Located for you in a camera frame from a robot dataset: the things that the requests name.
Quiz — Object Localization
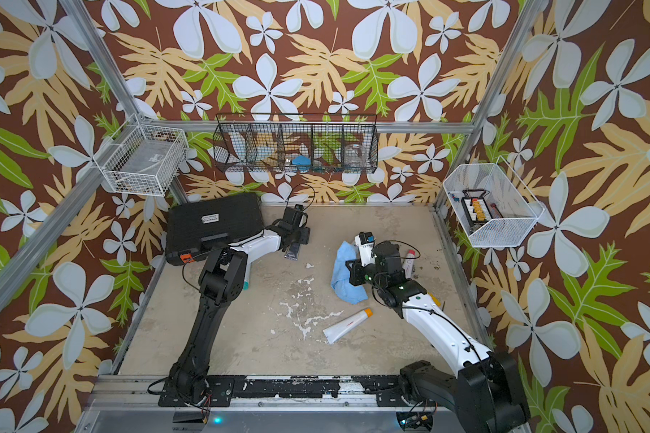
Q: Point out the white tube orange cap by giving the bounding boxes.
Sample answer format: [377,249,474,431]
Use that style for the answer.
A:
[323,309,373,345]

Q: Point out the white tube pink cap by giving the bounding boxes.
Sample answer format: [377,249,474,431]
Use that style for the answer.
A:
[403,250,417,279]

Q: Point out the white wire basket left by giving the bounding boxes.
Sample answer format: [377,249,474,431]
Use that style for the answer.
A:
[97,115,189,197]

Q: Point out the black box yellow items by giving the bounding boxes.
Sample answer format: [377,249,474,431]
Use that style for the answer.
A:
[460,189,494,229]

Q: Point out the white wire basket right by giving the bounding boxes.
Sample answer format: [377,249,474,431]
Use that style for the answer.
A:
[443,157,545,249]

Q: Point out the blue object in basket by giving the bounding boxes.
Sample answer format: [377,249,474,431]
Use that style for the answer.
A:
[291,155,312,170]

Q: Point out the yellow handle screwdriver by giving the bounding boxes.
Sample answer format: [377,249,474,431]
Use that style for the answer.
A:
[429,293,442,308]

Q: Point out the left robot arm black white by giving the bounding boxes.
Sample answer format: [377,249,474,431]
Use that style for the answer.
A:
[147,204,310,410]

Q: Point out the silver purple toothpaste tube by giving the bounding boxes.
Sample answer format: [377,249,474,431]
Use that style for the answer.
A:
[285,243,301,261]

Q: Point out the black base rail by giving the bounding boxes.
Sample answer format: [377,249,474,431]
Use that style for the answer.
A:
[147,375,418,410]

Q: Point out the black tool case orange latches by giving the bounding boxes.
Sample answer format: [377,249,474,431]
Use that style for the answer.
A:
[164,193,264,266]

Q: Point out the blue microfiber cloth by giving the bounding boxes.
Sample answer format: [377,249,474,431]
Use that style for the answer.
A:
[330,242,368,305]

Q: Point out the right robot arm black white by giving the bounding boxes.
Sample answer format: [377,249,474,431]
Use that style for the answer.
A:
[346,232,530,432]

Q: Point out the white wire basket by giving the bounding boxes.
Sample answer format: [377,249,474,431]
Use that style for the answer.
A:
[97,115,189,197]
[443,157,545,249]

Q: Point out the black wire basket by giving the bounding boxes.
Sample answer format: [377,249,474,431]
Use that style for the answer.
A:
[209,113,380,173]

